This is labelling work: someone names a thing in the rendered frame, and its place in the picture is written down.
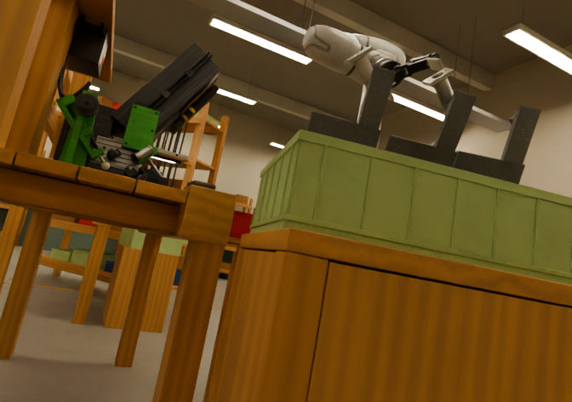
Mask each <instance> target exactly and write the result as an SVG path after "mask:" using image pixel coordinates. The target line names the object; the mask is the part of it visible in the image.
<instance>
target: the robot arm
mask: <svg viewBox="0 0 572 402"><path fill-rule="evenodd" d="M302 45H303V49H304V50H305V52H306V54H307V55H308V56H309V57H310V58H312V59H313V60H314V61H316V62H317V63H319V64H320V65H322V66H325V67H327V68H328V69H330V70H333V71H335V72H339V73H342V74H344V75H346V76H348V77H349V78H351V79H353V80H355V81H356V82H358V83H360V84H362V85H363V92H362V97H361V103H360V108H359V114H358V118H359V115H360V112H361V109H362V106H363V101H364V97H365V95H366V91H367V90H366V87H365V85H364V83H363V80H362V79H361V77H360V75H359V73H358V70H357V68H356V67H355V65H354V63H351V64H347V65H345V63H344V61H345V60H347V59H349V58H350V57H352V56H354V55H355V54H357V53H358V52H360V51H362V50H363V49H366V48H369V47H373V49H374V50H372V51H371V52H369V53H367V57H368V59H369V62H370V64H371V66H372V67H373V68H374V66H378V67H381V68H384V69H387V70H390V71H393V72H396V74H395V78H394V80H393V83H392V88H394V87H397V86H398V85H399V84H400V83H401V82H402V80H403V79H405V78H407V77H410V76H412V75H413V74H414V73H415V72H420V71H423V70H425V69H428V68H430V69H431V70H437V71H441V70H443V69H444V68H445V67H444V64H443V62H442V59H440V56H439V54H438V52H437V53H434V54H429V55H425V56H421V57H418V58H412V59H410V63H405V61H406V57H405V54H404V52H403V51H402V50H401V49H400V48H399V47H398V46H396V45H394V44H393V43H389V42H387V41H385V40H382V39H379V38H376V37H369V36H365V35H361V34H355V33H353V34H351V33H349V32H342V31H340V30H337V29H335V28H333V27H329V26H324V25H315V26H312V27H310V28H309V29H308V30H307V32H306V34H305V36H304V38H303V42H302ZM407 73H409V74H407ZM357 120H358V119H357Z"/></svg>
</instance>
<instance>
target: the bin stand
mask: <svg viewBox="0 0 572 402"><path fill-rule="evenodd" d="M240 241H241V239H240V238H233V237H229V239H228V244H235V245H237V251H236V252H233V256H232V264H231V268H230V272H229V276H228V280H227V285H226V293H225V297H224V301H223V306H222V309H221V314H220V322H219V326H218V330H217V335H216V339H215V343H214V351H213V355H212V359H211V364H210V368H209V376H208V380H207V384H206V388H205V393H204V397H203V402H208V400H209V393H210V389H211V384H212V380H213V375H214V371H215V363H216V359H217V354H218V350H219V345H220V338H221V333H222V330H223V325H224V321H225V316H226V309H227V304H228V300H229V295H230V291H231V287H232V279H233V274H234V271H235V266H236V262H237V254H238V250H239V248H241V247H240V246H239V245H240Z"/></svg>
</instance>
